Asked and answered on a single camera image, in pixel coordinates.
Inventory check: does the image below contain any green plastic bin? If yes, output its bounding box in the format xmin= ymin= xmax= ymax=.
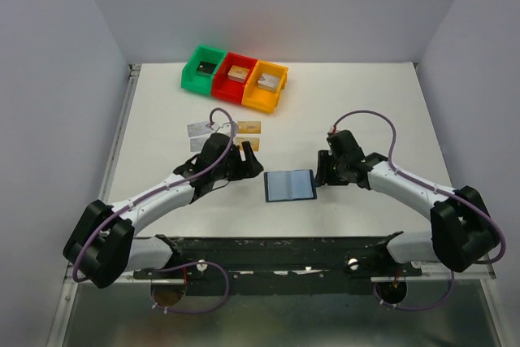
xmin=181 ymin=45 xmax=228 ymax=96

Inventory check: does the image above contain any yellow plastic bin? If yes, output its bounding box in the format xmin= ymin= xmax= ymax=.
xmin=240 ymin=60 xmax=288 ymax=114

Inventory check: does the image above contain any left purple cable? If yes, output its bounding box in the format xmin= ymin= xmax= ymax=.
xmin=71 ymin=108 xmax=239 ymax=284

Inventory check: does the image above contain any aluminium table edge rail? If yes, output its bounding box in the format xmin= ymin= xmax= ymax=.
xmin=97 ymin=63 xmax=142 ymax=202

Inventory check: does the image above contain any wooden block in red bin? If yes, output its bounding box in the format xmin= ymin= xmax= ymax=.
xmin=227 ymin=65 xmax=249 ymax=82

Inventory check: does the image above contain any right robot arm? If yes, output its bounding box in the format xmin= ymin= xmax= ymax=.
xmin=315 ymin=130 xmax=500 ymax=275

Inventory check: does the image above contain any gold credit card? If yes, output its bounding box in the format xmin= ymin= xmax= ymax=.
xmin=236 ymin=121 xmax=262 ymax=134
xmin=234 ymin=137 xmax=260 ymax=152

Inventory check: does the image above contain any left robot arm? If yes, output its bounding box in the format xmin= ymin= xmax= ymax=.
xmin=63 ymin=133 xmax=263 ymax=288

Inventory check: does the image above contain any grey block in yellow bin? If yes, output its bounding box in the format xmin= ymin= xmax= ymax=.
xmin=258 ymin=72 xmax=280 ymax=92

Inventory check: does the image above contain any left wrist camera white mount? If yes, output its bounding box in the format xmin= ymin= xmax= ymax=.
xmin=206 ymin=121 xmax=238 ymax=138

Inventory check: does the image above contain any black block in green bin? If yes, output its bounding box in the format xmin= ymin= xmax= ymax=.
xmin=197 ymin=61 xmax=216 ymax=77

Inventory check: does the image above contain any silver credit card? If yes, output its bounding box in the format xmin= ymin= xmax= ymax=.
xmin=187 ymin=121 xmax=213 ymax=138
xmin=189 ymin=137 xmax=206 ymax=153

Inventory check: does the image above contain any red plastic bin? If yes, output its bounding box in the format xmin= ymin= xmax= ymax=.
xmin=211 ymin=52 xmax=257 ymax=105

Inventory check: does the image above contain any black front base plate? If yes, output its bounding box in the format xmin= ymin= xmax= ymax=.
xmin=125 ymin=235 xmax=468 ymax=297

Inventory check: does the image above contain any blue leather card holder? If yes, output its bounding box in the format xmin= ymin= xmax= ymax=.
xmin=263 ymin=169 xmax=317 ymax=202

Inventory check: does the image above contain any aluminium front extrusion rail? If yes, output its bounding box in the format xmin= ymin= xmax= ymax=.
xmin=418 ymin=261 xmax=496 ymax=281

